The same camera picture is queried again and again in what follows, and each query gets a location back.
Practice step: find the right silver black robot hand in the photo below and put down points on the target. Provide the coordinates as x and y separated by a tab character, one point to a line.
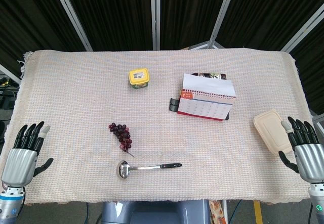
308	160

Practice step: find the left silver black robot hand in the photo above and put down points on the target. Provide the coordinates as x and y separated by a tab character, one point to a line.
20	162

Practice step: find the red spiral desk calendar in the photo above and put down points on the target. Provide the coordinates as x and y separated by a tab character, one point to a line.
205	105

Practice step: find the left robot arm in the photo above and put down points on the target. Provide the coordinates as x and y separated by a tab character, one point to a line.
10	203

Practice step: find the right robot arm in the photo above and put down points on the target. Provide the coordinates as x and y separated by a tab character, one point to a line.
317	203

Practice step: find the beige lunch box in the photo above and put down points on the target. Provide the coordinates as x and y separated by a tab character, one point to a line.
269	128

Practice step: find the beige woven tablecloth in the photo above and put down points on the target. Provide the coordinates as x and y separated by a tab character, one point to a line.
76	107

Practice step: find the purple grape bunch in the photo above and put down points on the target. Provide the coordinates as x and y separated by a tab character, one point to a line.
121	134

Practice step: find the orange patterned bag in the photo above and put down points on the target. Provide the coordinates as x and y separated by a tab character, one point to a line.
216	212

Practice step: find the yellow lidded green tub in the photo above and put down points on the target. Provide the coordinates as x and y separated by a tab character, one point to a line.
138	78

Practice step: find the grey blue robot torso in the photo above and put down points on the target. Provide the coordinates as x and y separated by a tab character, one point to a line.
157	212

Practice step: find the white partition frame post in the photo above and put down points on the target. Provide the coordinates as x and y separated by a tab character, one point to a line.
155	14
222	14
72	16
303	29

